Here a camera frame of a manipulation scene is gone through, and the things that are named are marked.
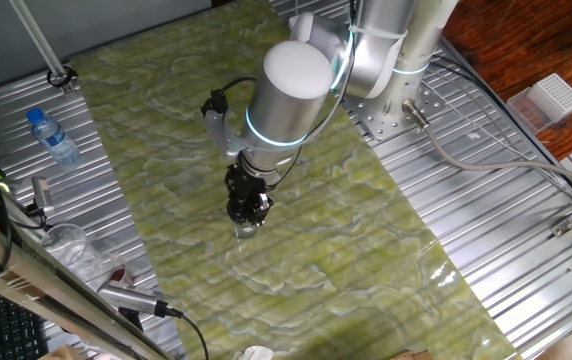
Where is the water bottle with blue cap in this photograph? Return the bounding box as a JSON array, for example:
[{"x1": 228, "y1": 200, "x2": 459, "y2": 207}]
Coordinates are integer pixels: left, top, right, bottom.
[{"x1": 25, "y1": 107, "x2": 81, "y2": 166}]

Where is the black camera stand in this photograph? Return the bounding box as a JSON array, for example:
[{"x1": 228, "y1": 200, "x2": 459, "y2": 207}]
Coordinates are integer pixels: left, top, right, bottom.
[
  {"x1": 118, "y1": 307, "x2": 145, "y2": 332},
  {"x1": 24, "y1": 202, "x2": 50, "y2": 221}
]

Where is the thin metal pole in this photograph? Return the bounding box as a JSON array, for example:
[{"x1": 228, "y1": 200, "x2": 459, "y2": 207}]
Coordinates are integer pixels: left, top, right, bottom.
[{"x1": 8, "y1": 0, "x2": 76, "y2": 97}]

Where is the clear glass jar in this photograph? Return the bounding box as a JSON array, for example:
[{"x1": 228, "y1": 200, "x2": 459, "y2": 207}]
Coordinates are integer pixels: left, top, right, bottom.
[{"x1": 233, "y1": 222, "x2": 263, "y2": 241}]

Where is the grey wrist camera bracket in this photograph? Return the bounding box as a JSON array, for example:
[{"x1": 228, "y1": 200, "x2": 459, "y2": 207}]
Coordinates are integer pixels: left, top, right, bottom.
[{"x1": 202, "y1": 108, "x2": 251, "y2": 162}]

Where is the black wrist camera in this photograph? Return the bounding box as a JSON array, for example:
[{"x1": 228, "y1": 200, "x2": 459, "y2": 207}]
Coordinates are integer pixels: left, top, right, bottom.
[{"x1": 200, "y1": 88, "x2": 230, "y2": 118}]

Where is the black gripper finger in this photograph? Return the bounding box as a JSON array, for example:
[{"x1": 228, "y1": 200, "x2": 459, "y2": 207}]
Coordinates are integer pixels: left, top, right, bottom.
[
  {"x1": 225, "y1": 195, "x2": 248, "y2": 224},
  {"x1": 249, "y1": 192, "x2": 275, "y2": 227}
]

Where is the white pipette tip box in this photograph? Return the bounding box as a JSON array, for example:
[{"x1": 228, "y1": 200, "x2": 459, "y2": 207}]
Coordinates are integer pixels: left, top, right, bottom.
[{"x1": 530, "y1": 73, "x2": 572, "y2": 124}]

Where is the small glass with brown liquid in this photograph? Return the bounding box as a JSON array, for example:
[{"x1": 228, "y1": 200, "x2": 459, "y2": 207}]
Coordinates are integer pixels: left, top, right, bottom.
[{"x1": 93, "y1": 252, "x2": 137, "y2": 294}]

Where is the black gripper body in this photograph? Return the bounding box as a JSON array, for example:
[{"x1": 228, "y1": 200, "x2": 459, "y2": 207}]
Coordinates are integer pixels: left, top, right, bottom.
[{"x1": 224, "y1": 163, "x2": 270, "y2": 202}]

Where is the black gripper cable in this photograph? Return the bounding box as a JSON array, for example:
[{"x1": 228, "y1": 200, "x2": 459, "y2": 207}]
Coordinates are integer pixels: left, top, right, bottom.
[{"x1": 265, "y1": 0, "x2": 360, "y2": 192}]

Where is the silver depth camera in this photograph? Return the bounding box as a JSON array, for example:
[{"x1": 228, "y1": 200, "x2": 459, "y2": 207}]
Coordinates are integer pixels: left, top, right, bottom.
[
  {"x1": 96, "y1": 280, "x2": 170, "y2": 319},
  {"x1": 30, "y1": 175, "x2": 56, "y2": 214}
]

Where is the metal corner bracket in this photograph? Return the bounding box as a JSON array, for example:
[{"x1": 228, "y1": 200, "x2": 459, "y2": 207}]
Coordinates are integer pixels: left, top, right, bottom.
[{"x1": 550, "y1": 218, "x2": 572, "y2": 239}]

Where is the brown wooden block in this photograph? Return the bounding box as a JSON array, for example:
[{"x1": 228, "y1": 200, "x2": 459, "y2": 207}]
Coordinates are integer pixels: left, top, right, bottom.
[{"x1": 390, "y1": 349, "x2": 435, "y2": 360}]

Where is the white crumpled tissue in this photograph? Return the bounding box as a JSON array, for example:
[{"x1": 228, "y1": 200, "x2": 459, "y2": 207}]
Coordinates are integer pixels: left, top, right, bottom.
[{"x1": 238, "y1": 345, "x2": 275, "y2": 360}]

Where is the grey cable with metal connector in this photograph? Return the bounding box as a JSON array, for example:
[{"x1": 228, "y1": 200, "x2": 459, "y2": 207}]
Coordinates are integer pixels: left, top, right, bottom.
[{"x1": 401, "y1": 98, "x2": 572, "y2": 200}]

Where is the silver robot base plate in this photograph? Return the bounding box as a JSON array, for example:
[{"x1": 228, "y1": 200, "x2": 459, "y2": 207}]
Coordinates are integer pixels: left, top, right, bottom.
[{"x1": 343, "y1": 62, "x2": 447, "y2": 143}]

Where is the clear glass beaker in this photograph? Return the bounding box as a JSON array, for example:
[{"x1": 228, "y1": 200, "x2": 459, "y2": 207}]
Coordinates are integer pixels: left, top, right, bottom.
[{"x1": 39, "y1": 222, "x2": 93, "y2": 282}]

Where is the black keyboard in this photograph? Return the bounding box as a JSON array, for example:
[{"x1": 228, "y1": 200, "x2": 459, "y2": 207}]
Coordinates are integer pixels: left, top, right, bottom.
[{"x1": 0, "y1": 287, "x2": 50, "y2": 360}]

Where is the green marble pattern mat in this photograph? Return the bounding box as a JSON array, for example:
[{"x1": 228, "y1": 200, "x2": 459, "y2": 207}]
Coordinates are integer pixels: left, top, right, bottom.
[{"x1": 69, "y1": 0, "x2": 523, "y2": 360}]

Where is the small cardboard box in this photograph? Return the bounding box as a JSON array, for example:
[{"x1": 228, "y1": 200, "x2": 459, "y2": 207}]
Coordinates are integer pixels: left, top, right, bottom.
[{"x1": 38, "y1": 343, "x2": 85, "y2": 360}]

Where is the clear plastic box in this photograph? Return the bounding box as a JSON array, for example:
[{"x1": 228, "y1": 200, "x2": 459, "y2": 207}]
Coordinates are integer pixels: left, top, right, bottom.
[{"x1": 506, "y1": 87, "x2": 552, "y2": 135}]

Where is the black camera cable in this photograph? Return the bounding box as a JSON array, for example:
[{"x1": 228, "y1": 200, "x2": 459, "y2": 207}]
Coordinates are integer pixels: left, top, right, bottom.
[{"x1": 158, "y1": 302, "x2": 211, "y2": 360}]

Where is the aluminium frame beam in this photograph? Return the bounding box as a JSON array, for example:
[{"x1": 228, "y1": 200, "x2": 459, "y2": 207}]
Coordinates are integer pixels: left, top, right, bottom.
[{"x1": 0, "y1": 207, "x2": 172, "y2": 360}]

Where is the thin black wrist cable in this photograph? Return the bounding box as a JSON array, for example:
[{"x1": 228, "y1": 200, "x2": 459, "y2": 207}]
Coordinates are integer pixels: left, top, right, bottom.
[{"x1": 216, "y1": 75, "x2": 258, "y2": 97}]

